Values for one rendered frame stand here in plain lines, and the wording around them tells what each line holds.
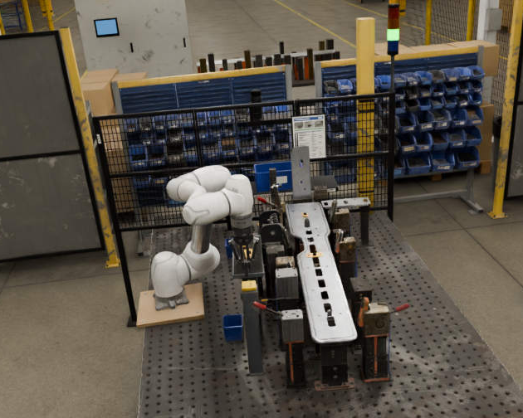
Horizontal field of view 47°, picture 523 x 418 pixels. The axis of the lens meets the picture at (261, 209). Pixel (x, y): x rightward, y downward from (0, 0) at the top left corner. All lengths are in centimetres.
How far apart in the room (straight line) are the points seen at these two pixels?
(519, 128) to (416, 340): 309
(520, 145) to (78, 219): 388
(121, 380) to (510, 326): 259
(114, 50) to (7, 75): 486
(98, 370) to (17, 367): 57
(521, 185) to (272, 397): 383
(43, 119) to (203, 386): 284
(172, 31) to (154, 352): 711
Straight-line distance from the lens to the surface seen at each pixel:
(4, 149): 513
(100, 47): 969
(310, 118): 386
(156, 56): 965
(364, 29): 384
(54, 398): 409
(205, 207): 225
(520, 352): 422
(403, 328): 309
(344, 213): 343
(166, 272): 322
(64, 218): 527
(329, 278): 289
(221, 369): 287
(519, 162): 583
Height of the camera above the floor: 250
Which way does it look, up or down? 24 degrees down
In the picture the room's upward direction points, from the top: 5 degrees counter-clockwise
